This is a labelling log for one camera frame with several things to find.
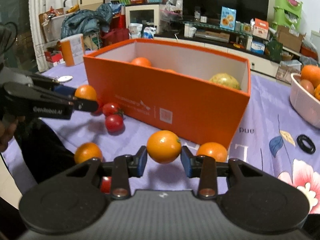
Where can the red cherry tomato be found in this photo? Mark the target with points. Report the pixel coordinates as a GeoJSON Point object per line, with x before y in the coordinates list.
{"type": "Point", "coordinates": [105, 186]}
{"type": "Point", "coordinates": [111, 109]}
{"type": "Point", "coordinates": [114, 123]}

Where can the orange in basket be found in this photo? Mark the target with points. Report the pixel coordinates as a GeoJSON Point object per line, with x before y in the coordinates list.
{"type": "Point", "coordinates": [317, 92]}
{"type": "Point", "coordinates": [312, 74]}

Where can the white plastic basket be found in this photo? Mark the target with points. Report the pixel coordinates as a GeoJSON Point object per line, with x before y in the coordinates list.
{"type": "Point", "coordinates": [306, 105]}

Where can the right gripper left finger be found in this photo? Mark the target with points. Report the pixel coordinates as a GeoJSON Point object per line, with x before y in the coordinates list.
{"type": "Point", "coordinates": [125, 167]}

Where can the blue jacket pile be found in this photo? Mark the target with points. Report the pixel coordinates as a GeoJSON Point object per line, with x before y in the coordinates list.
{"type": "Point", "coordinates": [87, 21]}

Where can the orange cardboard box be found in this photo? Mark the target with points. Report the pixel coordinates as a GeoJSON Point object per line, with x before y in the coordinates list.
{"type": "Point", "coordinates": [175, 93]}

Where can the green plastic shelf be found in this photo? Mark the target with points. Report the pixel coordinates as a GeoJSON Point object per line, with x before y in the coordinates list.
{"type": "Point", "coordinates": [287, 13]}

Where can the person left hand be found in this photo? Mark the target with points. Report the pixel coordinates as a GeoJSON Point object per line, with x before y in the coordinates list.
{"type": "Point", "coordinates": [7, 132]}

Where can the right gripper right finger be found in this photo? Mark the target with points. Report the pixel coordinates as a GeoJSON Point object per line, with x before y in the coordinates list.
{"type": "Point", "coordinates": [204, 168]}

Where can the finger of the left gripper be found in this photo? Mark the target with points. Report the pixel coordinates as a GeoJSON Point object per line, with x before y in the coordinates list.
{"type": "Point", "coordinates": [84, 105]}
{"type": "Point", "coordinates": [65, 90]}

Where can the kumquat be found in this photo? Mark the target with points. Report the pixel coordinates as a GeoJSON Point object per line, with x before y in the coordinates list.
{"type": "Point", "coordinates": [87, 151]}
{"type": "Point", "coordinates": [214, 150]}
{"type": "Point", "coordinates": [163, 146]}
{"type": "Point", "coordinates": [86, 92]}

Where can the red cherry tomato front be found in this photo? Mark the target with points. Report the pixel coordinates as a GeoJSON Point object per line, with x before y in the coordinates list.
{"type": "Point", "coordinates": [105, 186]}

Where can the orange in basket back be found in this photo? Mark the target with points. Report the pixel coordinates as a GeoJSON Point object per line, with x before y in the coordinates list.
{"type": "Point", "coordinates": [312, 74]}

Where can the brown kiwi in basket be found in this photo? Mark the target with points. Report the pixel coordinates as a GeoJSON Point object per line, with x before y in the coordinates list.
{"type": "Point", "coordinates": [308, 86]}

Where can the large orange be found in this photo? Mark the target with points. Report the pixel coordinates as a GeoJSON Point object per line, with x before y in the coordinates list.
{"type": "Point", "coordinates": [141, 61]}

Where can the blue snack bag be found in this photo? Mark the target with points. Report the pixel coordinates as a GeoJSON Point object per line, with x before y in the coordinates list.
{"type": "Point", "coordinates": [228, 17]}

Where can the orange in basket front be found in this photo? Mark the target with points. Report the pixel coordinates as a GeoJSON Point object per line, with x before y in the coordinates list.
{"type": "Point", "coordinates": [317, 92]}

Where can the white small cabinet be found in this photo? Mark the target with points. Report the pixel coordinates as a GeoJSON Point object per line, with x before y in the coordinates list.
{"type": "Point", "coordinates": [146, 14]}

